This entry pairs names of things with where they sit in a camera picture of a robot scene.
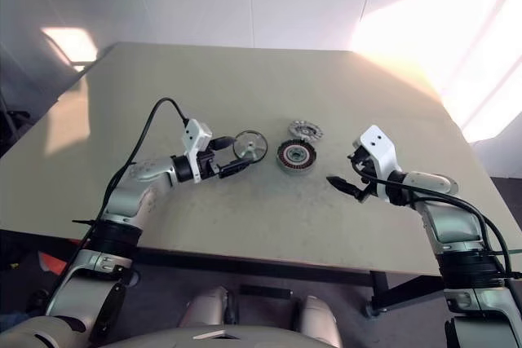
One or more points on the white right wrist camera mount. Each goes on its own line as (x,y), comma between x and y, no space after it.
(381,148)

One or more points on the black stator with copper windings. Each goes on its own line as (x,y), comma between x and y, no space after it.
(285,159)

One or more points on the beige rounded robot leg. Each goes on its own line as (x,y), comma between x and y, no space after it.
(208,307)
(320,319)

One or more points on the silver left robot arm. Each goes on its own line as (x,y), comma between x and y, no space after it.
(122,201)

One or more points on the black-rimmed silver rotor bell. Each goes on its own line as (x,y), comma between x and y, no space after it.
(255,153)

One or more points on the orange object under table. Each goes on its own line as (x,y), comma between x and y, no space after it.
(51,263)

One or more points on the grey robot torso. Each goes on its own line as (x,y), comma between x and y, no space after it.
(195,337)

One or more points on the black metal table frame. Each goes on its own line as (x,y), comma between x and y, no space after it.
(379,291)

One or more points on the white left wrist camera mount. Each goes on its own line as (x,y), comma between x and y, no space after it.
(196,132)

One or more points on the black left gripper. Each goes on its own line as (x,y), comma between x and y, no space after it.
(208,164)

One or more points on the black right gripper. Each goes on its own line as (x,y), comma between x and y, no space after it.
(370,185)

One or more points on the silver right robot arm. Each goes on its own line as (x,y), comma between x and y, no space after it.
(452,225)

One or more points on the scratched silver metal plate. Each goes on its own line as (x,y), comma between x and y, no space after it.
(312,132)

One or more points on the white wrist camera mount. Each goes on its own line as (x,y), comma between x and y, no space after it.
(381,148)
(196,132)

